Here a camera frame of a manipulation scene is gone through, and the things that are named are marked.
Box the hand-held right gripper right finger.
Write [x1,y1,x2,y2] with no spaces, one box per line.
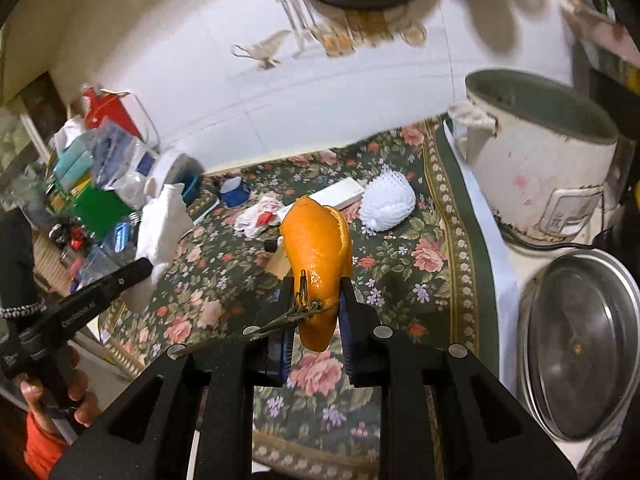
[340,278,579,480]

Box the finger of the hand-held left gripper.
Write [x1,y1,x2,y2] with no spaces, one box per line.
[97,257,154,297]

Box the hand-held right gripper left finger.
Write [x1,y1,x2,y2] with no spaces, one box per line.
[50,276,297,480]

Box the dried brown stem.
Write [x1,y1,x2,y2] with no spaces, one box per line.
[170,270,326,359]

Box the orange peel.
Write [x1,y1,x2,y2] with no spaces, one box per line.
[279,197,354,353]

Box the blue container with clear strainer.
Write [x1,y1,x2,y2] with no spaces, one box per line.
[219,176,251,208]

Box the person's left forearm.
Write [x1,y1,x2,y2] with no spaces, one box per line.
[22,412,71,480]

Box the person's left hand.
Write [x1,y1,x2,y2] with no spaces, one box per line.
[19,347,102,436]

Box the clear plastic bottle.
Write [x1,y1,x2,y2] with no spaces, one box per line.
[75,212,143,286]

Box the white crumpled tissue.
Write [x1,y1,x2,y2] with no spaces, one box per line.
[122,183,195,311]

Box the green box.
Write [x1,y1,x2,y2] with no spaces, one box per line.
[67,185,134,239]

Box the small beige bottle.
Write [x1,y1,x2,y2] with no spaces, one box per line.
[263,237,291,278]

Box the green floral tablecloth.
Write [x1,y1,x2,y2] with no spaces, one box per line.
[97,117,501,480]

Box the blue plastic basket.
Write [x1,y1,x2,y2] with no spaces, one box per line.
[180,172,202,206]

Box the teal box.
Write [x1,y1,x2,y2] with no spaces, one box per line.
[52,150,96,191]

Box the clear plastic bag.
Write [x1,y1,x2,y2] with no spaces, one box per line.
[90,125,161,197]

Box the red and white wrapper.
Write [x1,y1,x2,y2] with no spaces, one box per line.
[235,192,283,239]

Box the white foam fruit net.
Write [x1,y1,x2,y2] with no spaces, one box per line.
[359,164,417,233]

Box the white rectangular box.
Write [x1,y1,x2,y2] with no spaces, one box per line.
[308,178,365,211]

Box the red paper bag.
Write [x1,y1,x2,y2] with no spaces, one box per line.
[81,85,161,144]

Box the steel pot with lid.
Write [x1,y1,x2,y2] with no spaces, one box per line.
[516,249,640,443]

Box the white rice cooker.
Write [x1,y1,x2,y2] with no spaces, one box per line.
[446,70,621,244]

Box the wooden trivet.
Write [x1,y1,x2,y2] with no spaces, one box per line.
[320,7,428,56]

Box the black power cable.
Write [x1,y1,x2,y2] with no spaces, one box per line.
[500,225,621,254]

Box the metal wire holder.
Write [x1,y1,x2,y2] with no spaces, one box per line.
[274,0,321,59]

